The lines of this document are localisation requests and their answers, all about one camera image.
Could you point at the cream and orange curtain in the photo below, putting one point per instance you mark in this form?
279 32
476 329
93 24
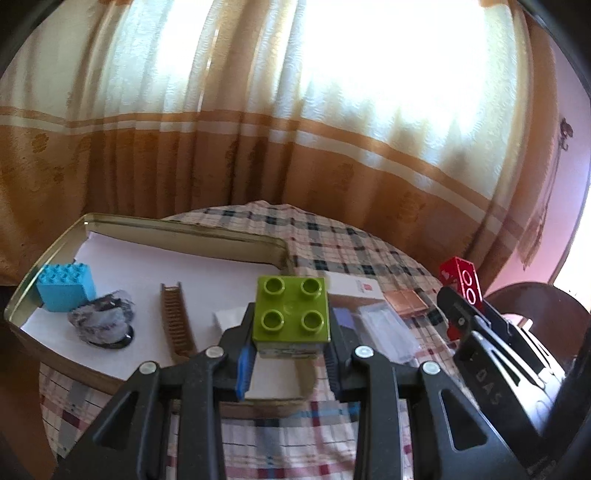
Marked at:
277 138

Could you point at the grey mottled round object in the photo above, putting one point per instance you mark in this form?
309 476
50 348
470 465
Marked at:
101 318

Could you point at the copper coloured box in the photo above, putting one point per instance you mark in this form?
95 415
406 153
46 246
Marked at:
406 302

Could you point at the blue building block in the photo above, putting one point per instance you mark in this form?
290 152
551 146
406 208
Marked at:
64 293

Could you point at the gold metal tin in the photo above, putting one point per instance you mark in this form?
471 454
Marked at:
194 237

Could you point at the brown wooden comb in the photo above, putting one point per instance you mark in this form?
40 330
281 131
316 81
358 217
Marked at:
178 323

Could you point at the clear plastic box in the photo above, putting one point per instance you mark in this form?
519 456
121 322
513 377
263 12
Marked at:
388 327

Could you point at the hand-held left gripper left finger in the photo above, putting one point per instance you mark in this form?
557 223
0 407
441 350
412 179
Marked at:
244 369

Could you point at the metal wall hook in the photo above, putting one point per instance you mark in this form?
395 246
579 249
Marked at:
565 129

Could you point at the white box with red label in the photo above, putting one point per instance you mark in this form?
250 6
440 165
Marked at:
351 284

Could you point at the red building block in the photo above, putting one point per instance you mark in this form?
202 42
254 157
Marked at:
461 267

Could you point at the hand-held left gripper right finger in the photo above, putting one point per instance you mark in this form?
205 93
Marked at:
336 374

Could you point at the green building block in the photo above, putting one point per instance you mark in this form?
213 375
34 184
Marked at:
291 332

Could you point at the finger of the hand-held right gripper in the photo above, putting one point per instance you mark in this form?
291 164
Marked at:
510 334
459 314

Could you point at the plaid tablecloth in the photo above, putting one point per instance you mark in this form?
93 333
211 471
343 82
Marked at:
332 240

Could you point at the white power adapter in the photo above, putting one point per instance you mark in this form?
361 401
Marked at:
226 320

